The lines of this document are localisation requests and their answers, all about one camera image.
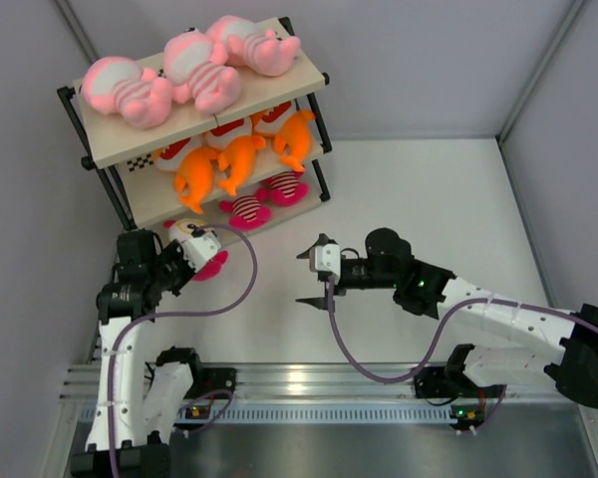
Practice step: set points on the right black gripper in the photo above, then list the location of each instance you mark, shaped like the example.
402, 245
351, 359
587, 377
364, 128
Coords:
320, 302

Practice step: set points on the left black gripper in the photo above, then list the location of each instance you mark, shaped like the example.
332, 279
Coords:
174, 250

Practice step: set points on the white panda plush front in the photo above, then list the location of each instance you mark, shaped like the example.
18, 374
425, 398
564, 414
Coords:
182, 229

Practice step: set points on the white panda plush with glasses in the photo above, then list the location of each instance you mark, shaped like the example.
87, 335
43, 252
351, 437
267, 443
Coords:
286, 189

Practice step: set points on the white panda plush face down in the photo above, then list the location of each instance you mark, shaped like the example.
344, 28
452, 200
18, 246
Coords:
247, 212

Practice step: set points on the orange shark plush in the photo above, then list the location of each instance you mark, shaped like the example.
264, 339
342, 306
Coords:
190, 160
237, 146
288, 128

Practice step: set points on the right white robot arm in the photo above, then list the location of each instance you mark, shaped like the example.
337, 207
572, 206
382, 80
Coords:
550, 348

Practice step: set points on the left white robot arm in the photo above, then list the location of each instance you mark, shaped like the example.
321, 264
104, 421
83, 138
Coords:
128, 437

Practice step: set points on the beige three-tier shelf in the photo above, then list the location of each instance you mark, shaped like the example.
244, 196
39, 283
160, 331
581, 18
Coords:
120, 153

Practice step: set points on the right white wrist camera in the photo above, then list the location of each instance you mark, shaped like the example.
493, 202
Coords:
327, 260

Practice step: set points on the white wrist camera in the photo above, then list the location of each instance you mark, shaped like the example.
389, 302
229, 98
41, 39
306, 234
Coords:
200, 248
327, 260

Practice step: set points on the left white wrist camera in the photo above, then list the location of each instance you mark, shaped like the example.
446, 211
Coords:
200, 248

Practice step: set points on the aluminium mounting rail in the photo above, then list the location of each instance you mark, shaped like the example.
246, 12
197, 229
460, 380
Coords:
295, 381

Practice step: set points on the white slotted cable duct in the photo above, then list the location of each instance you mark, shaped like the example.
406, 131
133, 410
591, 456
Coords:
328, 413

